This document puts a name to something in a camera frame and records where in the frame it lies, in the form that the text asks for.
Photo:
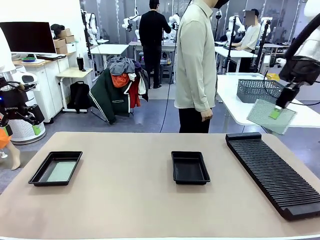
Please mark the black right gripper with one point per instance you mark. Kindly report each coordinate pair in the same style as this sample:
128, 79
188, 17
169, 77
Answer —
302, 71

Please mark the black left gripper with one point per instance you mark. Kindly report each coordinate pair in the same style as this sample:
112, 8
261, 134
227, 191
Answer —
11, 102

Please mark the mesh patterned green circuit board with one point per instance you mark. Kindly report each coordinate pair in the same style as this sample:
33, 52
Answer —
260, 117

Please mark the black ESD tray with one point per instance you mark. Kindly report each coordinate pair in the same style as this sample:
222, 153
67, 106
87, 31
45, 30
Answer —
37, 175
190, 170

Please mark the plain green circuit board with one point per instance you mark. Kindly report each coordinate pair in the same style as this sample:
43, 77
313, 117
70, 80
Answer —
61, 171

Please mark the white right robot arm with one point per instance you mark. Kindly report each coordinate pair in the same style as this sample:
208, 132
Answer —
311, 46

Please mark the person's right forearm beige sleeve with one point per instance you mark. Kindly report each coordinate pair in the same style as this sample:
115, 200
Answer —
205, 95

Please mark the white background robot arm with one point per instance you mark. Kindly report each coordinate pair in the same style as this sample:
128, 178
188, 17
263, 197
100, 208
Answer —
267, 27
236, 22
173, 21
133, 18
92, 25

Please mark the black slotted ESD rack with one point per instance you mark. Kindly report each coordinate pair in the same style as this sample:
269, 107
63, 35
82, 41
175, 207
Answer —
280, 180

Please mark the person's right hand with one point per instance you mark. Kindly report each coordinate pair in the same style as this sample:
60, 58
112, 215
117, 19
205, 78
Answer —
207, 115

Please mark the white cylindrical air purifier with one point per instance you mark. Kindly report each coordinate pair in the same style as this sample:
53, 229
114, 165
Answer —
25, 135

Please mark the mannequin in orange garment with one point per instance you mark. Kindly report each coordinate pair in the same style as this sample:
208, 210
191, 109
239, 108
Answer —
5, 140

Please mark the yellow bin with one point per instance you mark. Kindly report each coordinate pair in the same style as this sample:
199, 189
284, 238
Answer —
273, 77

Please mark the grey plastic basket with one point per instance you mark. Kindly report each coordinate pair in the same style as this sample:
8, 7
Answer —
252, 91

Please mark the white cabinet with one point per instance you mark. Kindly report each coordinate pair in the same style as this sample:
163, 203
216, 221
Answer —
47, 82

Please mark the black tripod stand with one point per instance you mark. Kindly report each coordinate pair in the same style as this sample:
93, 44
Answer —
262, 42
231, 40

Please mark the black backpack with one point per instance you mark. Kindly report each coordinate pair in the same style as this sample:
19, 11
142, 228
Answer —
79, 96

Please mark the green bowl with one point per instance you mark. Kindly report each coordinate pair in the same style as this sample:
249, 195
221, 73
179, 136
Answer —
28, 59

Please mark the seated person white shirt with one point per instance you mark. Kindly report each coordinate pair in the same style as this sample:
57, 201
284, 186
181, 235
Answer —
251, 37

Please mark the white background table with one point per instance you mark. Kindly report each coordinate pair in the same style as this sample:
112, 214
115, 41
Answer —
136, 46
110, 48
232, 51

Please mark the small light wood desk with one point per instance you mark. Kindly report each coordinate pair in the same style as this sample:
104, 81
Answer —
72, 73

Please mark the dark tumbler cup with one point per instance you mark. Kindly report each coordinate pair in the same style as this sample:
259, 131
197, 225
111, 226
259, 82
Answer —
80, 63

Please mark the brown cardboard box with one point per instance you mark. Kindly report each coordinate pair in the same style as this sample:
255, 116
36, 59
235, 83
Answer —
61, 50
65, 33
59, 43
70, 39

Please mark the dark green jacket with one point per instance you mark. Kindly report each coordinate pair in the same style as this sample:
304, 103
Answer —
107, 100

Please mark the black computer monitor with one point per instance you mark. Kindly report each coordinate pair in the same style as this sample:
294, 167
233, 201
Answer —
27, 37

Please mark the white box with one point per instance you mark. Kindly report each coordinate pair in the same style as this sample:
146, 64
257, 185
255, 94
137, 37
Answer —
71, 48

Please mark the person in beige shirt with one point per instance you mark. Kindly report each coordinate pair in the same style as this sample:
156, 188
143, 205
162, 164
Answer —
195, 62

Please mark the black cap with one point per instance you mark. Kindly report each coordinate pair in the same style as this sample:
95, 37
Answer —
57, 27

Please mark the orange garment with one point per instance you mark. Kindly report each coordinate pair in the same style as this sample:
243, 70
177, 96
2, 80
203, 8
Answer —
119, 79

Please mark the red garment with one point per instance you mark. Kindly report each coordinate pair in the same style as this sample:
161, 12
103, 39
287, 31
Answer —
135, 95

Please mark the grey garment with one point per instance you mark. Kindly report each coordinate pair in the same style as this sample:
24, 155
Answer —
122, 65

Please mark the grey step stool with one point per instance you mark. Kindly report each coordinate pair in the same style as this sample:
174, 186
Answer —
166, 72

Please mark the white garment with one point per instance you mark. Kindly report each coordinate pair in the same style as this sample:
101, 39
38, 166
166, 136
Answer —
141, 85

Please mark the person in black clothes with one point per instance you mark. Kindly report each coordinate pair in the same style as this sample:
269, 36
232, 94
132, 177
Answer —
152, 37

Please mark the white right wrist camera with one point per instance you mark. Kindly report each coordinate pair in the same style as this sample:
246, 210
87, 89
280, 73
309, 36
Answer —
280, 62

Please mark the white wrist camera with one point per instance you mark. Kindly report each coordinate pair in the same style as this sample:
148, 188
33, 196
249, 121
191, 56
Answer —
28, 78
280, 62

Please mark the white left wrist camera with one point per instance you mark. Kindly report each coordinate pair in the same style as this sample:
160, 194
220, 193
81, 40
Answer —
28, 78

